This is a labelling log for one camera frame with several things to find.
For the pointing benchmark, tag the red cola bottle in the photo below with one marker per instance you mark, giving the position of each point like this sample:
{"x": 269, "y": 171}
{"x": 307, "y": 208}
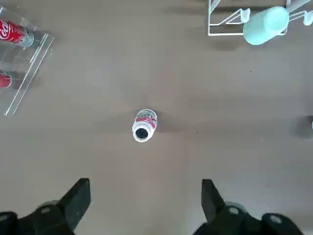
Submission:
{"x": 5, "y": 81}
{"x": 14, "y": 33}

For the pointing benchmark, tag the clear acrylic bottle shelf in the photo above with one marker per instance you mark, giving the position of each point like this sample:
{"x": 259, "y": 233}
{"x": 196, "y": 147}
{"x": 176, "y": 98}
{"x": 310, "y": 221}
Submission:
{"x": 36, "y": 56}

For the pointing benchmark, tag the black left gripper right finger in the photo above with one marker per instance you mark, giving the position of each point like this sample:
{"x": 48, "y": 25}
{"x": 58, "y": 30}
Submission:
{"x": 220, "y": 218}

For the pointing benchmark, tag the white juice bottle red label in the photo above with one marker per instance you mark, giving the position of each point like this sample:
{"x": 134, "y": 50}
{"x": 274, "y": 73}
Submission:
{"x": 144, "y": 122}

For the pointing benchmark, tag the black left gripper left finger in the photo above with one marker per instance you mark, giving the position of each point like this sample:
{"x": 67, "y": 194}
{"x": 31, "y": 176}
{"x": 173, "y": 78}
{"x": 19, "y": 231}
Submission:
{"x": 61, "y": 215}

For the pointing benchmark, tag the mint green cup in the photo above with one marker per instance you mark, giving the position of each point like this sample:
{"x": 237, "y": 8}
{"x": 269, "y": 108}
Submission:
{"x": 264, "y": 27}

